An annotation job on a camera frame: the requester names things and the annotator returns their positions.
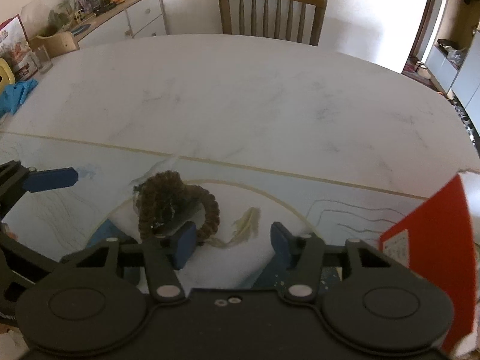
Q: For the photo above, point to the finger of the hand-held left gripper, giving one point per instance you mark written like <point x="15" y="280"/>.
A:
<point x="22" y="258"/>
<point x="52" y="179"/>

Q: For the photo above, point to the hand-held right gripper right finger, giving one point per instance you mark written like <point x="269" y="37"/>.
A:
<point x="281" y="245"/>

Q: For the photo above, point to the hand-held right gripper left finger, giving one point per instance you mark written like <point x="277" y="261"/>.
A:
<point x="183" y="243"/>

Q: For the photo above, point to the red cardboard box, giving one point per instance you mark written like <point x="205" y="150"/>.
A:
<point x="431" y="240"/>

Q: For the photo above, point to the blue round printed mat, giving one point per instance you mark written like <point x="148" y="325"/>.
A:
<point x="112" y="232"/>

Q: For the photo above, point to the blue cloth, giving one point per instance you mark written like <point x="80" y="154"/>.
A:
<point x="17" y="95"/>

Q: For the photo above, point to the yellow tissue box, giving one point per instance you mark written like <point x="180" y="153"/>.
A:
<point x="5" y="73"/>

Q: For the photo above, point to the drinking glass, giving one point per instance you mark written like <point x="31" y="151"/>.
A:
<point x="44" y="60"/>

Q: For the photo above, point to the red printed box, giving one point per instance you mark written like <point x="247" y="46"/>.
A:
<point x="18" y="52"/>

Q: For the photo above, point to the wooden curved seat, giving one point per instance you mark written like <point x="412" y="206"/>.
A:
<point x="56" y="43"/>

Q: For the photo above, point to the green plant decoration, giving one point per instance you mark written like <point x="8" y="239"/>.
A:
<point x="60" y="20"/>

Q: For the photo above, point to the white wooden sideboard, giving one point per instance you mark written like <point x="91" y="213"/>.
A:
<point x="146" y="11"/>

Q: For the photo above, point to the patterned door rug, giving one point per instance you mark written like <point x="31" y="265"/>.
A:
<point x="414" y="68"/>

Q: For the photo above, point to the row of shoes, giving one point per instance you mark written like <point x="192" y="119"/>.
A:
<point x="465" y="120"/>

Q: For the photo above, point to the white bench drawer cabinet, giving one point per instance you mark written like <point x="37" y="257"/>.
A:
<point x="448" y="67"/>

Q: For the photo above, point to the clear plastic bag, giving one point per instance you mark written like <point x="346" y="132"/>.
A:
<point x="458" y="55"/>

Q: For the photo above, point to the dark bag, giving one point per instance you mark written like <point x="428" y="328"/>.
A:
<point x="448" y="45"/>

